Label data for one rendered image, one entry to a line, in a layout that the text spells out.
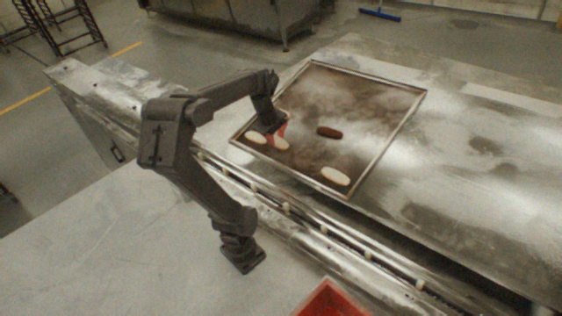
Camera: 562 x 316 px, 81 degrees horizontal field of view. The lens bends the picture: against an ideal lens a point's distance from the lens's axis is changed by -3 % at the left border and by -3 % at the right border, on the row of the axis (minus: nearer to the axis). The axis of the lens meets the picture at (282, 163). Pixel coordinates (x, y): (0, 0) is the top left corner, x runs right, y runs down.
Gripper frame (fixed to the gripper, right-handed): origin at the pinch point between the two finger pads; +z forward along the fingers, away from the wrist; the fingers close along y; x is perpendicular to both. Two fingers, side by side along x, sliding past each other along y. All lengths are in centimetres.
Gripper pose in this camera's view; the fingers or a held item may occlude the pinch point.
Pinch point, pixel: (276, 140)
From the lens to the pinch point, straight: 111.9
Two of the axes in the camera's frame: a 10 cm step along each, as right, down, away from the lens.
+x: 6.8, 4.3, -6.0
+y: -6.9, 6.5, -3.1
